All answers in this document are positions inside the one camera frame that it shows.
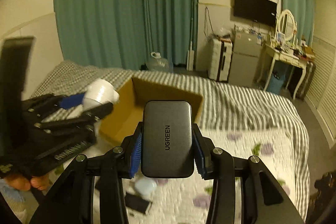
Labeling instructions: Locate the white bottle red cap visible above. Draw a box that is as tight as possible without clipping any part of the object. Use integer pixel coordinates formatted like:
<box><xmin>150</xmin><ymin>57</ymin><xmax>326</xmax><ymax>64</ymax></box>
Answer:
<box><xmin>82</xmin><ymin>79</ymin><xmax>120</xmax><ymax>111</ymax></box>

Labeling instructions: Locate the grey UGREEN power bank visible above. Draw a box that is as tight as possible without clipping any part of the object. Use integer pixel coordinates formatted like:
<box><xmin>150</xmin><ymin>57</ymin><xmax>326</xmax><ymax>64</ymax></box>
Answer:
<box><xmin>141</xmin><ymin>101</ymin><xmax>194</xmax><ymax>178</ymax></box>

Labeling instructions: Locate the person's left hand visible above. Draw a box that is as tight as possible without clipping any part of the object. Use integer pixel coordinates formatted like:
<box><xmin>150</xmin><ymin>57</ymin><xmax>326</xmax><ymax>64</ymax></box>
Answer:
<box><xmin>4</xmin><ymin>173</ymin><xmax>50</xmax><ymax>191</ymax></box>

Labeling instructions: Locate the brown cardboard box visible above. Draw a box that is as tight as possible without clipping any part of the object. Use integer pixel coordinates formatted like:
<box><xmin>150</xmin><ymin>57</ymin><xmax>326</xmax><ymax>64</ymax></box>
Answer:
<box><xmin>99</xmin><ymin>77</ymin><xmax>203</xmax><ymax>145</ymax></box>

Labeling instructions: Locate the white earbuds case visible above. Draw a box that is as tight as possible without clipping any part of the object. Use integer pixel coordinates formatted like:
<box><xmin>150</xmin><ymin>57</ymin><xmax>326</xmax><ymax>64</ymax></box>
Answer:
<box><xmin>134</xmin><ymin>177</ymin><xmax>157</xmax><ymax>196</ymax></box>

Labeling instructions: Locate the grey checked bed sheet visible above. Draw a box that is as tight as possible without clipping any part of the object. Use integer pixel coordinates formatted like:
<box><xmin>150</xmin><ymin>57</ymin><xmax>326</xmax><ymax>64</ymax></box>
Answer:
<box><xmin>31</xmin><ymin>61</ymin><xmax>310</xmax><ymax>223</ymax></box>

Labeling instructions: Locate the floral white quilt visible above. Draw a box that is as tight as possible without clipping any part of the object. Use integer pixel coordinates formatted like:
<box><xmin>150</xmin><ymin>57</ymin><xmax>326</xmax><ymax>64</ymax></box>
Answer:
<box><xmin>52</xmin><ymin>127</ymin><xmax>300</xmax><ymax>224</ymax></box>

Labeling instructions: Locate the clear water jug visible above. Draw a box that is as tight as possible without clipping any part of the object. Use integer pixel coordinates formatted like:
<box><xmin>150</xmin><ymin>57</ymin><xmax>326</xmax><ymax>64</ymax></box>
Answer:
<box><xmin>145</xmin><ymin>52</ymin><xmax>170</xmax><ymax>72</ymax></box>

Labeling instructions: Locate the white suitcase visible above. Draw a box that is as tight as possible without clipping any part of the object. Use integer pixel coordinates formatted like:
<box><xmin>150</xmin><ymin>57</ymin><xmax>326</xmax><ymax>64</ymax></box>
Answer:
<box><xmin>207</xmin><ymin>38</ymin><xmax>232</xmax><ymax>82</ymax></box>

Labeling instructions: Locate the blue bin under table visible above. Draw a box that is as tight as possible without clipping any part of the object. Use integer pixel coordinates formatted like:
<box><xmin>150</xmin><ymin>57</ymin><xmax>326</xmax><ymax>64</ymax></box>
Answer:
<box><xmin>266</xmin><ymin>73</ymin><xmax>285</xmax><ymax>95</ymax></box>

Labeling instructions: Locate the teal curtain left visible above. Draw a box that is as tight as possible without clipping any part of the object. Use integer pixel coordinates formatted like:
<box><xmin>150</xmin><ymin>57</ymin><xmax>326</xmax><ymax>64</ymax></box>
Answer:
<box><xmin>54</xmin><ymin>0</ymin><xmax>198</xmax><ymax>70</ymax></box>

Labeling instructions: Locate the grey small refrigerator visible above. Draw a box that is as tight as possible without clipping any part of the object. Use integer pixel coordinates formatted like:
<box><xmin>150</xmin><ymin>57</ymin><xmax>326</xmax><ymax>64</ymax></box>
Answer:
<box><xmin>228</xmin><ymin>32</ymin><xmax>262</xmax><ymax>87</ymax></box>

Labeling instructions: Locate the white dressing table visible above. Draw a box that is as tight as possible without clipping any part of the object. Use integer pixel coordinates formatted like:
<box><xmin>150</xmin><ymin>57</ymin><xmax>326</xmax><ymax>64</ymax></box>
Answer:
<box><xmin>256</xmin><ymin>44</ymin><xmax>309</xmax><ymax>100</ymax></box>

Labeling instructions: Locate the white oval vanity mirror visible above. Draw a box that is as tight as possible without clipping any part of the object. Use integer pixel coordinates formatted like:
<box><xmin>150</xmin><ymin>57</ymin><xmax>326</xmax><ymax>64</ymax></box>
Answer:
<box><xmin>276</xmin><ymin>9</ymin><xmax>297</xmax><ymax>42</ymax></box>

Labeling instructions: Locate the black wall television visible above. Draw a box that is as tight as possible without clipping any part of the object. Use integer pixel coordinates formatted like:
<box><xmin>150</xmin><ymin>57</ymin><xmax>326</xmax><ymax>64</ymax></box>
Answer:
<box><xmin>233</xmin><ymin>0</ymin><xmax>277</xmax><ymax>27</ymax></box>

